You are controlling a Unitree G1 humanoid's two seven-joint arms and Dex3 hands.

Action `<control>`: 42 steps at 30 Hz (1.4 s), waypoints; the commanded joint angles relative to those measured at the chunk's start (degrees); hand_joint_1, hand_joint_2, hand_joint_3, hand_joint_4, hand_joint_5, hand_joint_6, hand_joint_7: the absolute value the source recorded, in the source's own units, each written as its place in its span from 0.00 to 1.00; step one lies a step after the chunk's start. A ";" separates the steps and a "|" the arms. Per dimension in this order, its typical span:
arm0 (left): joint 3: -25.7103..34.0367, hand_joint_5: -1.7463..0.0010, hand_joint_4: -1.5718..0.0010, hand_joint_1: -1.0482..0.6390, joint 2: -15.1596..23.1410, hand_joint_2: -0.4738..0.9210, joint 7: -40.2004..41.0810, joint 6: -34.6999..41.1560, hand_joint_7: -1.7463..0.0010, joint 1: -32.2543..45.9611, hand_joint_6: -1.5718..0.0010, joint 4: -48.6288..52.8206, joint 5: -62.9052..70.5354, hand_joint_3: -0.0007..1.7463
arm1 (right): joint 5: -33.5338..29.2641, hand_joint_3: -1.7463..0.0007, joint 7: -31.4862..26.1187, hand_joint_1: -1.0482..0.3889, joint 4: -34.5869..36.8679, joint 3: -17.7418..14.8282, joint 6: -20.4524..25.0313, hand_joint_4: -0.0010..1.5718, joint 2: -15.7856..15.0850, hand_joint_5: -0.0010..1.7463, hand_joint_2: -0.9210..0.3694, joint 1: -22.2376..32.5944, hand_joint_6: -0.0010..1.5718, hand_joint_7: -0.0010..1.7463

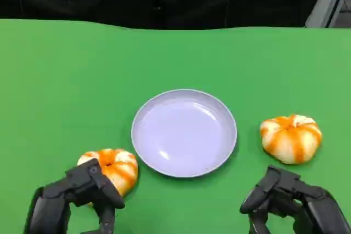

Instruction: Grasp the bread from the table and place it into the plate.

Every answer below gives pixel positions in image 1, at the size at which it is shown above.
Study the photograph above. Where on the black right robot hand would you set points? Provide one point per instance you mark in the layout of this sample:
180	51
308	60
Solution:
315	204

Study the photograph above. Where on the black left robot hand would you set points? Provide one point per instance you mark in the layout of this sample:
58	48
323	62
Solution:
55	201

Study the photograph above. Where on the orange and white bread roll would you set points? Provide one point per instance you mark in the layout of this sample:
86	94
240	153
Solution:
123	168
290	141

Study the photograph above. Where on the green table cloth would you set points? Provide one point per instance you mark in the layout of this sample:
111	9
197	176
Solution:
82	80

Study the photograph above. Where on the lilac plate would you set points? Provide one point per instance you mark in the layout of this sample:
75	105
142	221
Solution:
183	132

